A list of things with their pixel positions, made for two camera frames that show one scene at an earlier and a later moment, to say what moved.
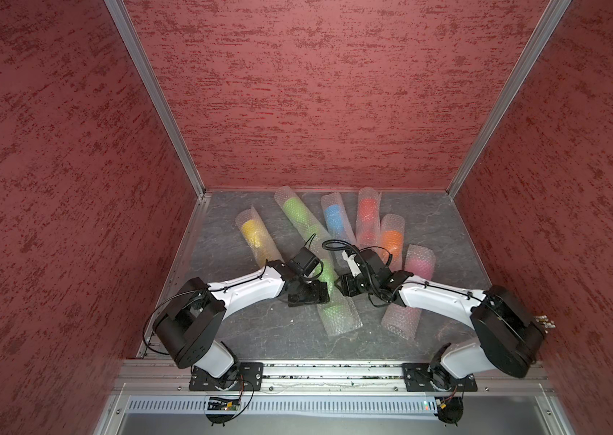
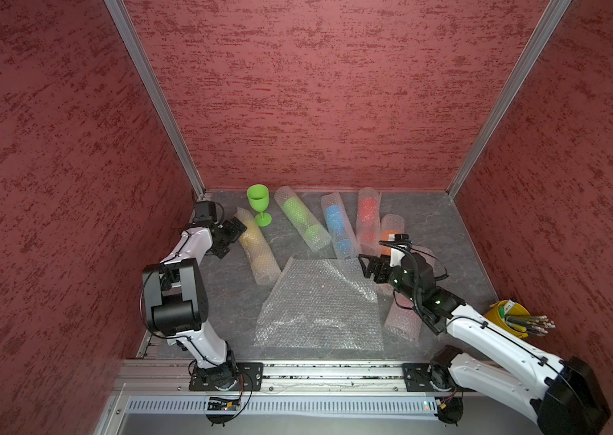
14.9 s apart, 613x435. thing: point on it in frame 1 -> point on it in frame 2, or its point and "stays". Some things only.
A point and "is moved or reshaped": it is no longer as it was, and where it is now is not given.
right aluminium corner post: [508, 96] stays
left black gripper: [316, 297] -> [235, 234]
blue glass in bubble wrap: [335, 219] stays
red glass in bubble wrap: [368, 233] stays
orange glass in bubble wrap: [392, 229] stays
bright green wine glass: [327, 276] -> [258, 196]
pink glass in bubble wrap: [404, 321] stays
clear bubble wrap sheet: [339, 314] is moved or reshaped
